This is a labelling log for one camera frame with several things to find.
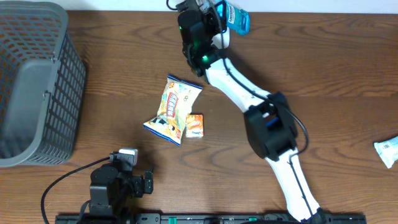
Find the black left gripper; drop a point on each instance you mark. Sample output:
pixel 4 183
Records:
pixel 139 188

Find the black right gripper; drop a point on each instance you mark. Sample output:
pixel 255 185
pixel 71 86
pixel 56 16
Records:
pixel 211 14

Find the teal mouthwash bottle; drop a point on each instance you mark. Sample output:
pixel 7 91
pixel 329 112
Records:
pixel 234 18

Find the small orange candy box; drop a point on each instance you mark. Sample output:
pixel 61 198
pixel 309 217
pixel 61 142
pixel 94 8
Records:
pixel 194 126

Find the yellow snack bag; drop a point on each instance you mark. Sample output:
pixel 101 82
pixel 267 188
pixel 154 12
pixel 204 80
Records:
pixel 176 104

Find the pale green wipes pack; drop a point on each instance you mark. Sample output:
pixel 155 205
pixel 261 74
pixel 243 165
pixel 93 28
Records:
pixel 387 151

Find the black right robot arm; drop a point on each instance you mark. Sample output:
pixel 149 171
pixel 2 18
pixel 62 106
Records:
pixel 270 124

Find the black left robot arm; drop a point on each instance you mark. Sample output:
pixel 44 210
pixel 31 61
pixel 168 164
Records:
pixel 111 185

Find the white barcode scanner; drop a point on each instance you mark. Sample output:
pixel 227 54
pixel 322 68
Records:
pixel 221 41

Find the grey plastic mesh basket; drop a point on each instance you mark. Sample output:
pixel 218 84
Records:
pixel 42 85

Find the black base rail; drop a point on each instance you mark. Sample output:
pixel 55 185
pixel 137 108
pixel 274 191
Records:
pixel 155 218

